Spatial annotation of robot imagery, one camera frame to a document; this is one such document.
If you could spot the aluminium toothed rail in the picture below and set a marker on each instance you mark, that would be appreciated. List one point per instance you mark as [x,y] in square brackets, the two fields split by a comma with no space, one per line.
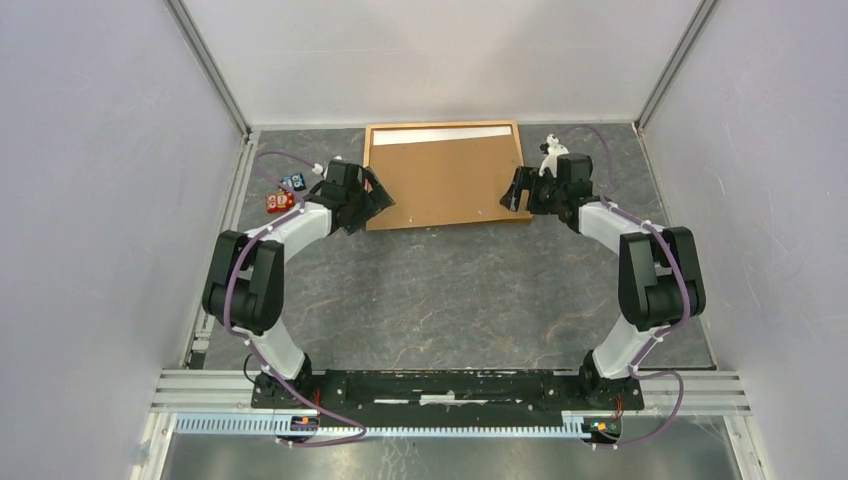
[308,426]

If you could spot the glossy plant photo print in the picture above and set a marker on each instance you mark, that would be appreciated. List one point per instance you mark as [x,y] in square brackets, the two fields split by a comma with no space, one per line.
[400,136]

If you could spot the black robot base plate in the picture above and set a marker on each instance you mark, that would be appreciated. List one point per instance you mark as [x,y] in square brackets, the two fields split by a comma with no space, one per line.
[431,398]

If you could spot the red toy block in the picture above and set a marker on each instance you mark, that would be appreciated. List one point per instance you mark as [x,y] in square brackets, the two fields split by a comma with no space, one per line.
[279,202]

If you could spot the blue toy block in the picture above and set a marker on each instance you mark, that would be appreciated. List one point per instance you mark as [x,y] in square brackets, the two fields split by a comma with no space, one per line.
[295,182]

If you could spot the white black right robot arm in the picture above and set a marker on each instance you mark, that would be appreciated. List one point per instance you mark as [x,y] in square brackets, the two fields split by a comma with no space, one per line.
[660,284]

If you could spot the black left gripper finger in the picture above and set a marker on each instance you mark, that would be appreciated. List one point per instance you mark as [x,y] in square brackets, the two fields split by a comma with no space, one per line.
[357,214]
[377,193]

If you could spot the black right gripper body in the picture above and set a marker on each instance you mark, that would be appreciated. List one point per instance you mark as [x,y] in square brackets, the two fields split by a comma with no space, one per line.
[549,173]

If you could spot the wooden picture frame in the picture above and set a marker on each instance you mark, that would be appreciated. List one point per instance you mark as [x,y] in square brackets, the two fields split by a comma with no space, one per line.
[444,173]

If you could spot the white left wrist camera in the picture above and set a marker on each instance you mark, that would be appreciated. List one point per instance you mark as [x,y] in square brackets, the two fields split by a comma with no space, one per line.
[323,169]

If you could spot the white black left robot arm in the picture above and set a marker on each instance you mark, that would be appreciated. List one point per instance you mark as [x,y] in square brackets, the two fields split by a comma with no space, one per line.
[245,284]

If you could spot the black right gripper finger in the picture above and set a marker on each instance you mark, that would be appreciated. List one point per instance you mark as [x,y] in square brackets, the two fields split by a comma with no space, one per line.
[541,191]
[521,182]

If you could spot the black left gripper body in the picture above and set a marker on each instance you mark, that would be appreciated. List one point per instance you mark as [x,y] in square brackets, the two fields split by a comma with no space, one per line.
[355,197]

